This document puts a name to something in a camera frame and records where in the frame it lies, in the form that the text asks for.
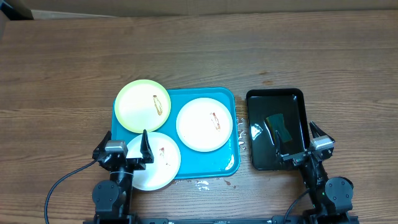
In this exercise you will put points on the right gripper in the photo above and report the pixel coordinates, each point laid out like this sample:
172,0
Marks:
295,158

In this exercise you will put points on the white plate with stain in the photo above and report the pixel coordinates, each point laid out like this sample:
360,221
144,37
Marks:
204,124

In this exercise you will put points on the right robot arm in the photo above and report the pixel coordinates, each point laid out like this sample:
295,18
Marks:
331,197

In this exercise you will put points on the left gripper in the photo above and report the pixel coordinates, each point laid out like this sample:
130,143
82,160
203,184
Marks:
146,153

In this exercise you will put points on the yellow green sponge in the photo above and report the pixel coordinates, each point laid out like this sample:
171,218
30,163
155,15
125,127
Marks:
275,123

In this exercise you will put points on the black water tray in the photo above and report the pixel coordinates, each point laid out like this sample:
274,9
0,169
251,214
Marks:
264,103

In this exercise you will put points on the teal plastic tray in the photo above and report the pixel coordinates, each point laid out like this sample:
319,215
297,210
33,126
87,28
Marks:
224,161

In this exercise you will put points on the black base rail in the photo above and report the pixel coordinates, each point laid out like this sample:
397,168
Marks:
217,221

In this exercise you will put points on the yellow-green plate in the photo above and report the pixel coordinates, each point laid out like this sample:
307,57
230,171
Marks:
142,105

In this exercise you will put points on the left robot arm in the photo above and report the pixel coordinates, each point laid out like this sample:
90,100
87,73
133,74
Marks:
112,197

